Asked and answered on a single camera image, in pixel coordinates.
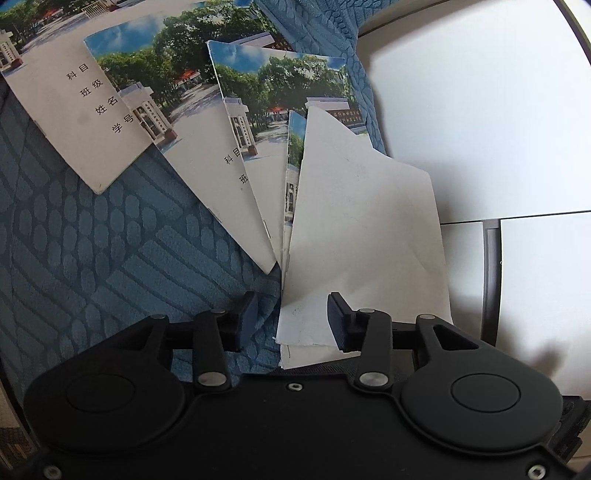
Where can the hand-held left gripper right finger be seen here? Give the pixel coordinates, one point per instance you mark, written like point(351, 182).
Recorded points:
point(336, 323)

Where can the white cabinet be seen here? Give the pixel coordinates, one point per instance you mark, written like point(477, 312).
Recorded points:
point(461, 115)

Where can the photo cover notebook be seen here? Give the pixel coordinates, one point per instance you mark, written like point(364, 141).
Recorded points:
point(194, 152)
point(69, 115)
point(294, 138)
point(258, 92)

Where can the blue textured sofa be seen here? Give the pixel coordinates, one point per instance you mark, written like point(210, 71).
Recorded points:
point(92, 258)

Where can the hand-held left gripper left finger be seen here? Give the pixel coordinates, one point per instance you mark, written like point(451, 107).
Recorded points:
point(244, 321)

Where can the white notebook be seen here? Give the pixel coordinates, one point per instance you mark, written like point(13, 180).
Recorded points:
point(360, 230)

